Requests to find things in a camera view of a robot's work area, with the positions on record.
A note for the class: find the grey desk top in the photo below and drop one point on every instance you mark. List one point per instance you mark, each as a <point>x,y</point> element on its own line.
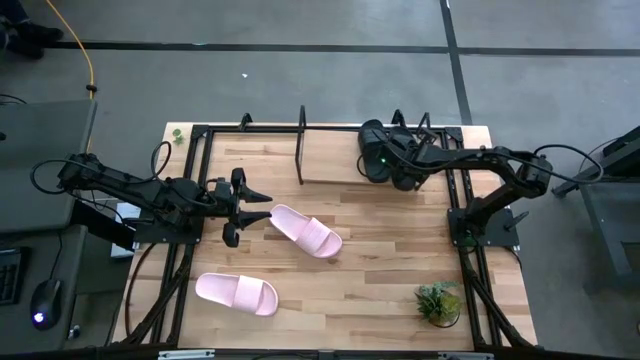
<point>40,160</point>

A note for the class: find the black aluminium rig frame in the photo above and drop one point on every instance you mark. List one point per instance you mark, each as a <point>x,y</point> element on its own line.
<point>270,129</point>

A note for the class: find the black keyboard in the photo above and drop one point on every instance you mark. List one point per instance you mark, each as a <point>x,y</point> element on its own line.
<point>9,277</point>

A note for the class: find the black metal shoe shelf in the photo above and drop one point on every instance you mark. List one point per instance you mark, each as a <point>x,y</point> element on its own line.
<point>300,150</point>

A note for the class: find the black computer mouse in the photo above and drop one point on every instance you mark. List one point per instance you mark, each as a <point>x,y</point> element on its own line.
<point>46,305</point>

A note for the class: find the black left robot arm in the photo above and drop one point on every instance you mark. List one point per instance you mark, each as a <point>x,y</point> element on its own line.
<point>125,187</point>

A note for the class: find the pink rubber slide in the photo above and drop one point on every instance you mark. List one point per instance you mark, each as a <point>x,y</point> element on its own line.
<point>235,292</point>
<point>305,232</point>

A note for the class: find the small potted green plant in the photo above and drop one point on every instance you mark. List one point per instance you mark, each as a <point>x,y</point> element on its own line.
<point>437,302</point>

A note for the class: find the person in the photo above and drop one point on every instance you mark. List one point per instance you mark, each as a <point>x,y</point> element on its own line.
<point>25,35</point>

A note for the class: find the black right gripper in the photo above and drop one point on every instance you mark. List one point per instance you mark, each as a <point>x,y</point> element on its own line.
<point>415,155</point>

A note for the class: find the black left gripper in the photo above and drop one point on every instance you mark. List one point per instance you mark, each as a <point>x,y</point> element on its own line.
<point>232,210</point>

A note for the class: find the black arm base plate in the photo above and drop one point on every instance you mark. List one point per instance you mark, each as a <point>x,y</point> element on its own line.
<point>150,235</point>
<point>495,230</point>

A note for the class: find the small green plant sprig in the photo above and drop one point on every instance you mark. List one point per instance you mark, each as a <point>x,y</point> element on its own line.
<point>178,136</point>

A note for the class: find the grey metal bracket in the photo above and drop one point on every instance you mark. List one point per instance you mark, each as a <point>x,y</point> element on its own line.
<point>186,354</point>
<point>465,356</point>

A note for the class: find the dark grey desk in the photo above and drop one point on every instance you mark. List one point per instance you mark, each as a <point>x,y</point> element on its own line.
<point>75,265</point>

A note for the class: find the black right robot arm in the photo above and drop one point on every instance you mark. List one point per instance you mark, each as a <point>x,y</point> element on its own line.
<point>480,157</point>

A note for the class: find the dark grey metal table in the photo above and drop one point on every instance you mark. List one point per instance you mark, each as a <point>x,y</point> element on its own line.
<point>615,210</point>

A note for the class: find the small silver black knob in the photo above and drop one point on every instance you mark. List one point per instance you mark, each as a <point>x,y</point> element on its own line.
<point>74,332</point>

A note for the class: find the white box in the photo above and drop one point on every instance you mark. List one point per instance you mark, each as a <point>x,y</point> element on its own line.
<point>127,211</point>

